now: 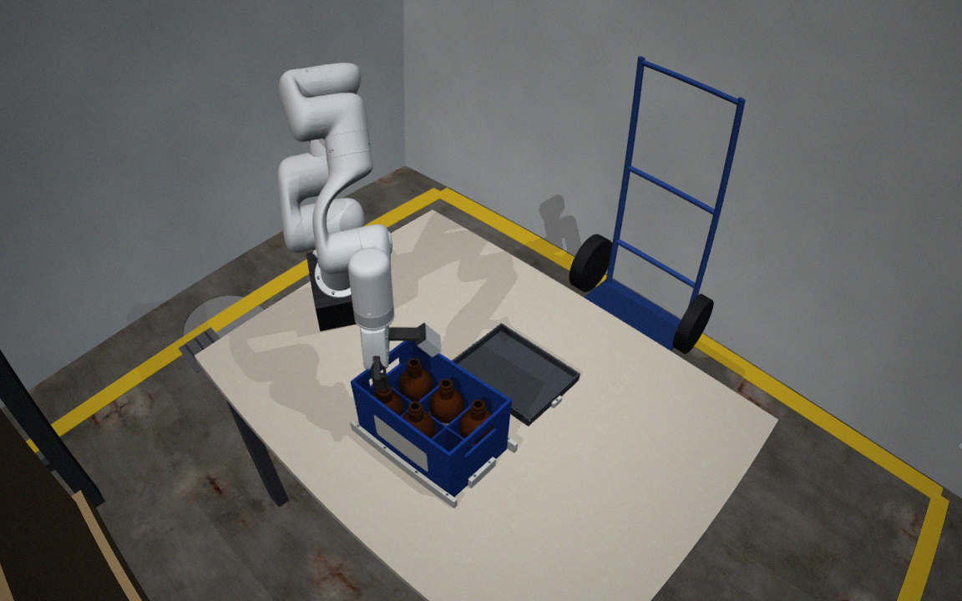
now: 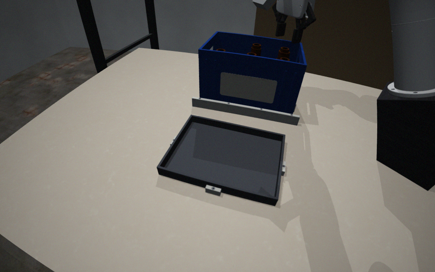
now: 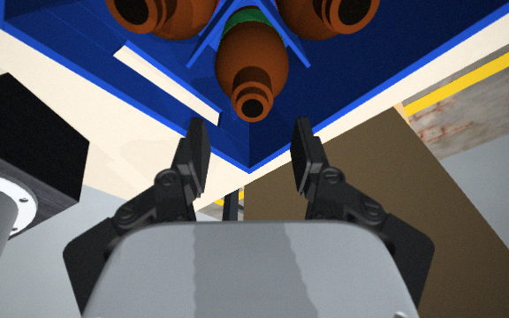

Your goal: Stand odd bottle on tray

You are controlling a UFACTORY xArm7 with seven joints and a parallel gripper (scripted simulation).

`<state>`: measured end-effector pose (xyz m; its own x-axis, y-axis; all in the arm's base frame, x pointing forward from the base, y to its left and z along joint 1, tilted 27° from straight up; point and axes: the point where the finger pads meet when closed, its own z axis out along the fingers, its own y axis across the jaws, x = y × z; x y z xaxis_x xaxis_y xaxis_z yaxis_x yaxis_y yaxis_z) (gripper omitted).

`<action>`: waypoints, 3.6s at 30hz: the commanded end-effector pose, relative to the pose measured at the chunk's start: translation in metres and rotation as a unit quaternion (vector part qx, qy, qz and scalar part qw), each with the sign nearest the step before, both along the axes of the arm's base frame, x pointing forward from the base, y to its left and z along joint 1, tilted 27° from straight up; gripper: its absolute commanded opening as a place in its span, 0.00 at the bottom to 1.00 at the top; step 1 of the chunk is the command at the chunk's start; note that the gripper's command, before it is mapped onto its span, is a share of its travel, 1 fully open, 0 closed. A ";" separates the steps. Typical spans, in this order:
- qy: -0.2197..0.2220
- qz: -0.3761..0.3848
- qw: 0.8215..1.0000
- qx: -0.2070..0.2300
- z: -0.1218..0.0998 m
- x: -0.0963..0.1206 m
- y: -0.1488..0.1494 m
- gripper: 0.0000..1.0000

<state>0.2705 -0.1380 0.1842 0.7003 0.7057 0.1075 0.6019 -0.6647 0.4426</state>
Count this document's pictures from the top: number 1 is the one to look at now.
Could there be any dark blue crate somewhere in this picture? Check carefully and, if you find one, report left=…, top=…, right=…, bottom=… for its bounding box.
left=356, top=347, right=512, bottom=497

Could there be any brown glass bottle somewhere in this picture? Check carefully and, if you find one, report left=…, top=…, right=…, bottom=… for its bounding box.
left=429, top=379, right=464, bottom=426
left=373, top=385, right=404, bottom=416

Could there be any orange bottle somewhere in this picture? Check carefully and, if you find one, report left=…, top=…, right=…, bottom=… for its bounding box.
left=399, top=358, right=433, bottom=402
left=402, top=402, right=435, bottom=439
left=459, top=400, right=494, bottom=446

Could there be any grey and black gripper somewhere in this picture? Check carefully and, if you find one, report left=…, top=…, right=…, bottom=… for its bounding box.
left=355, top=317, right=394, bottom=390

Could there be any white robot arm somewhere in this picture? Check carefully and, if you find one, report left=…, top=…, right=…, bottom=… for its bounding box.
left=277, top=63, right=442, bottom=357

